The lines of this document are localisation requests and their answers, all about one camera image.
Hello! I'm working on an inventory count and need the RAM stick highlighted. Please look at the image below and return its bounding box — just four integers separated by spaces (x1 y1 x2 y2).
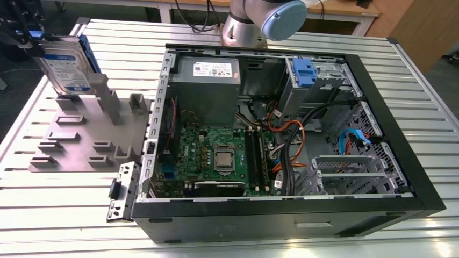
255 126 271 191

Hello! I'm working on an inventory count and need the blue drive latch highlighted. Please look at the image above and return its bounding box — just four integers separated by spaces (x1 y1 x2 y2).
293 58 319 88

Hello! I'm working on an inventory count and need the black cable bundle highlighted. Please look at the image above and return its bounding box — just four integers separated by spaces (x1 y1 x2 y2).
279 99 359 196

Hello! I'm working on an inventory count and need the grey power supply unit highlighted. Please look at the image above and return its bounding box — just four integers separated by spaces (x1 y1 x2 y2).
167 55 242 127

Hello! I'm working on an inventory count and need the silver CPU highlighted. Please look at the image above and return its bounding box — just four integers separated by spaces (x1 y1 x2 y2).
215 152 237 170

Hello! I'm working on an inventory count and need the wooden cabinet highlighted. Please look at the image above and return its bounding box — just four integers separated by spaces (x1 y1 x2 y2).
369 0 459 73

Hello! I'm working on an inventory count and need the grey parts rack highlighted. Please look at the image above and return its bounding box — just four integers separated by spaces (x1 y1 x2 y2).
27 74 155 174

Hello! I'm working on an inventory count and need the orange wire bundle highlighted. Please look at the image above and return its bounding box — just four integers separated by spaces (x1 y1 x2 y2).
267 120 309 173

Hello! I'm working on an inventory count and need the hard disk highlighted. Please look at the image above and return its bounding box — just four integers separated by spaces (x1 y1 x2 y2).
28 31 102 97

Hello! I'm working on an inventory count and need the thin red wire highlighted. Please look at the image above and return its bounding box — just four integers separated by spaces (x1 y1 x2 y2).
170 96 179 138

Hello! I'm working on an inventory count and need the black PC case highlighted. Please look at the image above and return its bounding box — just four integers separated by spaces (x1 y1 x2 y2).
131 42 447 244

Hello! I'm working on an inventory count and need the CPU socket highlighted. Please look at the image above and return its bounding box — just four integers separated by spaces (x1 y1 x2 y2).
210 144 241 177

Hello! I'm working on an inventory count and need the green motherboard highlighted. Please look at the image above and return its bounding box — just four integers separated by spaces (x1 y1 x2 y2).
153 126 286 198

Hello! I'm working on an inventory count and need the blue VGA port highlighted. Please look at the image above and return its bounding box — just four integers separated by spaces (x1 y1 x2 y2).
108 179 122 200

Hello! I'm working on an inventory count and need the metal disk bay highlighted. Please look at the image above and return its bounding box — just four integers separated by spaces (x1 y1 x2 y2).
310 154 413 196

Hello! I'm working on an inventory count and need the black graphics card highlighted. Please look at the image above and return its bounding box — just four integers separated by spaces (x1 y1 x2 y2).
183 180 247 197

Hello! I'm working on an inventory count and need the blue wire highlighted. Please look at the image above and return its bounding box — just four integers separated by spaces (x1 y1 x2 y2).
338 128 373 156

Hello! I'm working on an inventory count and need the wooden desk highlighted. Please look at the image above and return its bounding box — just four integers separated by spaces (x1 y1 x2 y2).
143 0 381 37

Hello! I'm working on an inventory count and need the metal rear bracket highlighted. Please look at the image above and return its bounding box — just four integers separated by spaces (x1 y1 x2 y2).
107 161 145 223

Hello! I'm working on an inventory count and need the metal drive cage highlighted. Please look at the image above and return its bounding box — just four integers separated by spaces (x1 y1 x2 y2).
278 55 362 120

